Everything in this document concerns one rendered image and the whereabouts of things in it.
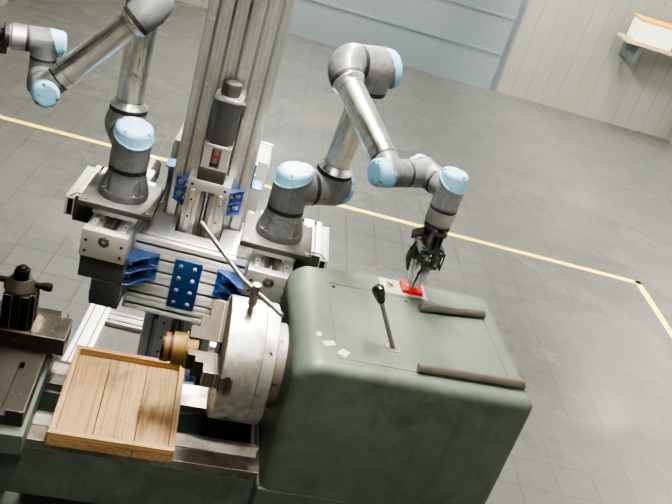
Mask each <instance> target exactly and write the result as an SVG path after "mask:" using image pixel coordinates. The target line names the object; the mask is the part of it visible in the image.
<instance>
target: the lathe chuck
mask: <svg viewBox="0 0 672 504"><path fill-rule="evenodd" d="M229 298H230V302H229ZM229 298H228V300H227V302H229V307H228V313H227V318H226V323H225V328H224V334H223V342H221V343H216V346H215V351H214V353H216V354H220V378H221V379H225V377H229V378H231V380H232V383H231V387H230V391H229V393H227V394H226V395H223V394H221V392H218V391H217V388H213V387H209V389H208V393H207V402H206V415H207V417H208V418H214V419H221V420H226V419H222V418H221V417H223V416H227V417H231V418H233V419H232V420H227V421H233V422H239V423H243V422H244V421H245V420H246V418H247V416H248V413H249V411H250V408H251V405H252V401H253V398H254V394H255V391H256V387H257V383H258V378H259V374H260V369H261V364H262V358H263V352H264V346H265V339H266V330H267V317H268V308H267V305H266V304H265V303H264V302H263V301H262V300H258V301H257V304H256V306H255V307H254V310H255V311H256V315H255V316H247V315H245V314H244V312H243V310H244V309H245V308H248V304H247V303H248V299H249V298H248V297H243V296H237V295H231V296H230V297H229Z"/></svg>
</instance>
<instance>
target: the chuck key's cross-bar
mask: <svg viewBox="0 0 672 504"><path fill-rule="evenodd" d="M200 226H201V227H202V228H203V230H204V231H205V232H206V234H207V235H208V236H209V238H210V239H211V241H212V242H213V243H214V245H215V246H216V247H217V249H218V250H219V252H220V253H221V254H222V256H223V257H224V258H225V260H226V261H227V263H228V264H229V265H230V267H231V268H232V269H233V271H234V272H235V273H236V275H237V276H238V278H239V279H240V280H241V282H242V283H243V284H244V285H245V286H247V287H248V288H249V289H250V290H251V288H252V284H251V283H250V282H248V281H247V280H246V279H245V277H244V276H243V275H242V273H241V272H240V271H239V269H238V268H237V267H236V265H235V264H234V262H233V261H232V260H231V258H230V257H229V256H228V254H227V253H226V252H225V250H224V249H223V247H222V246H221V245H220V243H219V242H218V241H217V239H216V238H215V237H214V235H213V234H212V232H211V231H210V230H209V228H208V227H207V226H206V224H205V223H204V222H203V221H201V222H200ZM256 296H258V297H259V298H260V299H261V300H262V301H263V302H264V303H265V304H266V305H267V306H268V307H270V308H271V309H272V310H273V311H274V312H275V313H276V314H277V315H278V316H279V317H283V315H284V313H283V312H282V311H280V310H279V309H278V308H277V307H276V306H275V305H274V304H273V303H272V302H271V301H269V300H268V299H267V298H266V297H265V296H264V295H263V294H262V293H261V292H257V293H256Z"/></svg>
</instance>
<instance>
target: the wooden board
mask: <svg viewBox="0 0 672 504"><path fill-rule="evenodd" d="M112 359H113V360H112ZM111 362H112V364H111ZM110 366H111V368H110ZM148 366H149V368H148ZM109 370H110V372H109ZM147 370H148V373H147ZM184 372H185V369H184V368H181V366H179V365H172V364H170V361H167V362H162V361H159V359H158V358H153V357H147V356H141V355H135V354H130V353H124V352H118V351H113V350H107V349H101V348H95V347H90V346H84V345H78V344H77V345H76V348H75V351H74V354H73V357H72V360H71V363H70V366H69V369H68V372H67V375H66V378H65V381H64V384H63V387H62V390H61V393H60V396H59V399H58V402H57V405H56V408H55V411H54V414H53V417H52V420H51V423H50V426H49V429H48V432H47V438H46V445H52V446H59V447H66V448H72V449H79V450H86V451H88V450H89V451H92V452H99V453H106V454H113V455H119V456H126V457H130V456H131V457H133V458H139V459H146V460H153V461H159V462H166V463H172V458H173V454H174V450H175V442H176V434H177V426H178V419H179V411H180V403H181V396H182V388H183V380H184ZM108 374H109V375H108ZM146 375H147V378H146ZM107 378H108V379H107ZM145 380H146V383H145ZM106 381H107V383H106ZM105 385H106V387H105ZM144 385H145V388H144ZM104 389H105V391H104ZM143 390H144V393H143ZM103 393H104V395H103ZM142 395H143V399H142ZM102 397H103V398H102ZM141 400H142V404H141ZM101 401H102V402H101ZM100 404H101V406H100ZM140 405H141V409H140ZM99 408H100V410H99ZM139 410H140V414H139ZM98 412H99V414H98ZM97 416H98V417H97ZM138 416H139V419H138ZM96 420H97V421H96ZM137 421H138V424H137ZM95 423H96V425H95ZM136 426H137V429H136ZM94 427H95V429H94ZM93 431H94V433H93ZM135 431H136V435H135ZM134 436H135V440H134ZM89 446H90V449H89ZM131 451H132V455H131Z"/></svg>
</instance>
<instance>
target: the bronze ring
mask: <svg viewBox="0 0 672 504"><path fill-rule="evenodd" d="M189 334H190V331H187V333H186V332H179V331H175V334H173V333H172V332H168V331H167V332H165V331H164V332H163V338H162V344H161V350H160V356H159V361H162V362H167V361H170V364H172V365H179V366H181V368H184V365H185V361H186V357H187V353H188V349H193V350H199V343H200V340H199V339H197V338H190V337H189Z"/></svg>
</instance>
